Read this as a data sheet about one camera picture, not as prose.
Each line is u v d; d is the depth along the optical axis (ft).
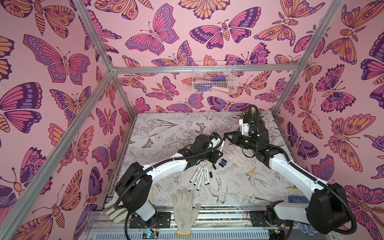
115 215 2.45
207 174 2.88
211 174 2.90
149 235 2.37
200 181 2.80
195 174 2.88
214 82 3.08
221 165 3.02
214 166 3.02
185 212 2.50
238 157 3.12
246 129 2.40
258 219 2.39
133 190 1.43
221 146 2.56
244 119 2.45
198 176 2.87
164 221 2.40
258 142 2.02
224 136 2.60
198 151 2.09
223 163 3.07
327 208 1.32
